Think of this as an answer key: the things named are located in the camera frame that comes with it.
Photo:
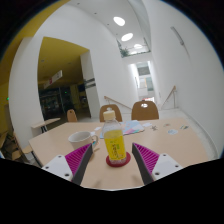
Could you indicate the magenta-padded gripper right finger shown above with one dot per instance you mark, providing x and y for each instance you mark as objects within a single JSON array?
[{"x": 163, "y": 164}]

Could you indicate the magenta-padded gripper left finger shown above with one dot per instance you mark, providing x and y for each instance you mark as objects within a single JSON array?
[{"x": 60, "y": 165}]

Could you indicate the yellow drink bottle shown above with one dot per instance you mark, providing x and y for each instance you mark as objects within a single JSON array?
[{"x": 114, "y": 143}]

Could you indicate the white mug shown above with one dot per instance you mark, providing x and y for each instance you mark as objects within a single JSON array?
[{"x": 80, "y": 139}]

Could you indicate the flat round red coaster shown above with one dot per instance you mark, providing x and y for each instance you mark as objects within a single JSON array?
[{"x": 127, "y": 159}]

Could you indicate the small wooden side table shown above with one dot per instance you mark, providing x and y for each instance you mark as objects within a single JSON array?
[{"x": 45, "y": 123}]

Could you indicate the wooden chair with black legs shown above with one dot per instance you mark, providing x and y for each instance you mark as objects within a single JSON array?
[{"x": 18, "y": 150}]

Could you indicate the pastel colourful booklet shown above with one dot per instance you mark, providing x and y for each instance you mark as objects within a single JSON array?
[{"x": 133, "y": 127}]

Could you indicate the small wooden chair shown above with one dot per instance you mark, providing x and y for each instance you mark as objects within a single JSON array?
[{"x": 71, "y": 116}]

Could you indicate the wooden chair with oval hole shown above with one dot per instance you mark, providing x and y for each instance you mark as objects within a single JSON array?
[
  {"x": 145, "y": 113},
  {"x": 115, "y": 115}
]

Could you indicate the dark shop shelf unit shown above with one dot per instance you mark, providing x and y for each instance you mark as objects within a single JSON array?
[{"x": 53, "y": 101}]

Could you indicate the wooden stair handrail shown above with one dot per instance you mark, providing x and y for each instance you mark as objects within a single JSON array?
[
  {"x": 116, "y": 102},
  {"x": 170, "y": 93}
]

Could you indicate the hanging white sign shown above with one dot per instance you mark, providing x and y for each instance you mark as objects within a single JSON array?
[{"x": 53, "y": 79}]

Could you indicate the green balcony plant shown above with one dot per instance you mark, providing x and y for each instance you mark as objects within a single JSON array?
[{"x": 124, "y": 52}]

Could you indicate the round ceiling lights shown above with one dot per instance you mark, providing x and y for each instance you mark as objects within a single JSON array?
[{"x": 126, "y": 36}]

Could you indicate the grey wall lamp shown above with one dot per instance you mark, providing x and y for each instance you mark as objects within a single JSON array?
[{"x": 177, "y": 36}]

